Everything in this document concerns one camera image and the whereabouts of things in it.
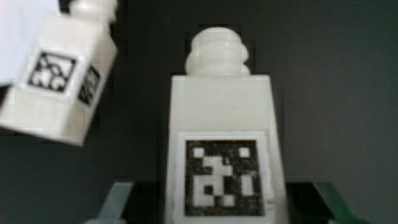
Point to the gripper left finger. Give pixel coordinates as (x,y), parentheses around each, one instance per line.
(130,204)

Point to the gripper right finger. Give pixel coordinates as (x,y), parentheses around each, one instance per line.
(316,204)

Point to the white leg with tag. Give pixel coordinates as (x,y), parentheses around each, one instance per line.
(224,186)

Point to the white leg behind gripper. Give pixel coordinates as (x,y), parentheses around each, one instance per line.
(54,94)

